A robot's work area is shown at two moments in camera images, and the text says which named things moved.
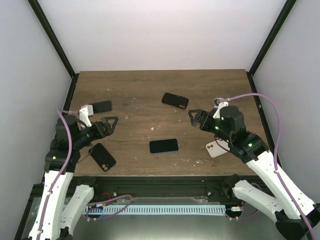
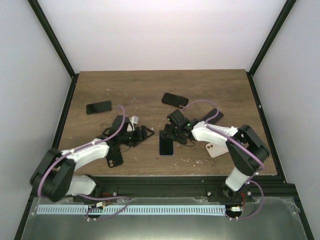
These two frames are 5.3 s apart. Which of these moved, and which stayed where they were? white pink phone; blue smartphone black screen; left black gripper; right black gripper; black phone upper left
Moved: right black gripper; blue smartphone black screen; left black gripper
Stayed: white pink phone; black phone upper left
